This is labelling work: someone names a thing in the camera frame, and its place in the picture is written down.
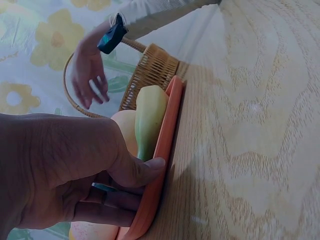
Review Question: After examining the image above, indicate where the green pear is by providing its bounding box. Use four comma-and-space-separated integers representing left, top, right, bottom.
134, 85, 169, 162

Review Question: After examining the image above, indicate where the wicker basket with handle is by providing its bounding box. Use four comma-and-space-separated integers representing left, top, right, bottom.
63, 37, 187, 119

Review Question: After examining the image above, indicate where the person's left hand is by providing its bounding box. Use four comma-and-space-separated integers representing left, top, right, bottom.
0, 112, 167, 240

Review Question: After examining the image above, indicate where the orange tray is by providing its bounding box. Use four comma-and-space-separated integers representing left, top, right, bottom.
116, 75, 187, 240

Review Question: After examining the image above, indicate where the person's right hand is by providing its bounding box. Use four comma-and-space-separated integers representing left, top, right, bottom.
70, 31, 111, 110

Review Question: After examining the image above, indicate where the pale orange peach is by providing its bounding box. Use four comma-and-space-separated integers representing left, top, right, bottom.
110, 110, 139, 159

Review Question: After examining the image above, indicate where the black wrist band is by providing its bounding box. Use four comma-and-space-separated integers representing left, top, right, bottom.
96, 12, 130, 55

